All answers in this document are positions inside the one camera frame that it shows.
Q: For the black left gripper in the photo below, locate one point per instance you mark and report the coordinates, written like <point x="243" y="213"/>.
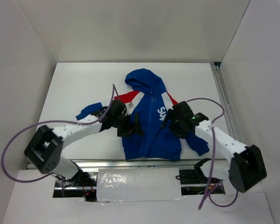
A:
<point x="128" y="129"/>

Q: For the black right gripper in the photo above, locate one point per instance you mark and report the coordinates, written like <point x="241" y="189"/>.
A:
<point x="171" y="115"/>

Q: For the blue white red jacket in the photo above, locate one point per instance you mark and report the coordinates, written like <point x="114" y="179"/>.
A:
<point x="151" y="102"/>

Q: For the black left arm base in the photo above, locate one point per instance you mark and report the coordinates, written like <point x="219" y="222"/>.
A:
<point x="86" y="188"/>

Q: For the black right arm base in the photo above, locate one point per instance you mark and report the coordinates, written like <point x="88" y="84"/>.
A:
<point x="192" y="182"/>

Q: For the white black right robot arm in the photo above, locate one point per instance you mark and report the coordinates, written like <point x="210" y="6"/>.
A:
<point x="244" y="166"/>

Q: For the aluminium side rail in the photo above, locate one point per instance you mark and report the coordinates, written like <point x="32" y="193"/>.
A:
<point x="225" y="101"/>

